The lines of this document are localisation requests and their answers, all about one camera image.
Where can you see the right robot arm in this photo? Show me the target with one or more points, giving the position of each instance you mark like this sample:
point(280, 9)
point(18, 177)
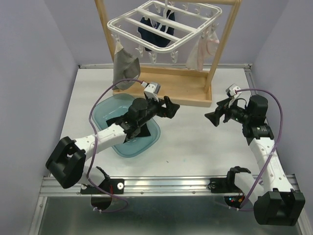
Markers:
point(275, 201)

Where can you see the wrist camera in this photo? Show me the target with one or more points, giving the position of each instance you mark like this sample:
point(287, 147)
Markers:
point(233, 91)
point(151, 90)

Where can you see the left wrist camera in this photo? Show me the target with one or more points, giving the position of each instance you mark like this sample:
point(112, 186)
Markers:
point(151, 90)

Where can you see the grey underwear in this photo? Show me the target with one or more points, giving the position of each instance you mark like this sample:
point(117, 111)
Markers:
point(125, 66)

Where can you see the white pink underwear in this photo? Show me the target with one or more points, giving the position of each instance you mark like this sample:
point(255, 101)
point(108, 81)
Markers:
point(205, 47)

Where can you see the aluminium rail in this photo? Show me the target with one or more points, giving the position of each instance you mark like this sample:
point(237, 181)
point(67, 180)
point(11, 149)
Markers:
point(139, 186)

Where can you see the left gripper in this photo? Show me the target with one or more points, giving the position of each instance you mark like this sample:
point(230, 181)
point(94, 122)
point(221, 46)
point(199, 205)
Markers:
point(170, 107)

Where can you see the white clip hanger frame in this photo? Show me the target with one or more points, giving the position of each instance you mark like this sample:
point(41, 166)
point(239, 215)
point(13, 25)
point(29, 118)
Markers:
point(189, 21)

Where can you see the navy blue underwear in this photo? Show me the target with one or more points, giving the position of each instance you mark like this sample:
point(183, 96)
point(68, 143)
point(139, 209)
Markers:
point(153, 38)

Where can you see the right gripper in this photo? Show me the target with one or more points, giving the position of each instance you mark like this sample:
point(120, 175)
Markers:
point(224, 104)

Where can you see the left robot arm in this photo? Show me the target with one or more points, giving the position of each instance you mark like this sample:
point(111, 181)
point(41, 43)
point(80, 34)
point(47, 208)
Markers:
point(67, 161)

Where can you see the wooden rack stand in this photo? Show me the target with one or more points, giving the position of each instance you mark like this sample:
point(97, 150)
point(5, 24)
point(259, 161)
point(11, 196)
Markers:
point(184, 86)

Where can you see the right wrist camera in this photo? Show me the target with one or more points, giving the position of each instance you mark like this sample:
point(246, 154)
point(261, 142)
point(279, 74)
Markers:
point(233, 91)

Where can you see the black underwear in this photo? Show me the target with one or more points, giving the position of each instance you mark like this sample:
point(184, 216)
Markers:
point(144, 131)

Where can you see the teal plastic basin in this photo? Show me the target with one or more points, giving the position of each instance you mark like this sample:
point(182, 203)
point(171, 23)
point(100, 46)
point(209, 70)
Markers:
point(116, 106)

